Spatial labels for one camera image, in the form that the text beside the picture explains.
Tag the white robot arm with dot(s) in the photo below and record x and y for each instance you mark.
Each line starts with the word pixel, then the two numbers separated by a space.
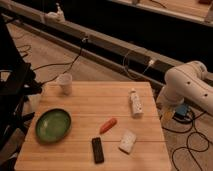
pixel 187 81

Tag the long metal rail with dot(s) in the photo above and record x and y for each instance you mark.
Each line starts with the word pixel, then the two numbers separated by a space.
pixel 116 28

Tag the white paper cup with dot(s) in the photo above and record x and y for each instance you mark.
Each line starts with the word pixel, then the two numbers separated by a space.
pixel 65 82

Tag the black remote control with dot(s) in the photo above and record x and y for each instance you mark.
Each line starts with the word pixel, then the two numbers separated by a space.
pixel 97 150

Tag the black chair frame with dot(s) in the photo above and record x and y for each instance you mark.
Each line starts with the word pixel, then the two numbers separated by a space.
pixel 17 80

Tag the white object on rail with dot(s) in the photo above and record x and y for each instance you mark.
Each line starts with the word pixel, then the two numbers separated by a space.
pixel 58 15

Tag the blue robot base box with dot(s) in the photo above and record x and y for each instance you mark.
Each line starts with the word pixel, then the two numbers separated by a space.
pixel 181 111

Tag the white sponge block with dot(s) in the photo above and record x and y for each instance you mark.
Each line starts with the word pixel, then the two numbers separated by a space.
pixel 127 141

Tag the orange carrot toy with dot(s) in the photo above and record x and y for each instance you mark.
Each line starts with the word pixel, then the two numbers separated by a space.
pixel 108 125

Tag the white plastic bottle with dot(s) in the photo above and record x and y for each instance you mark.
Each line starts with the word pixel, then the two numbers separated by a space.
pixel 135 102

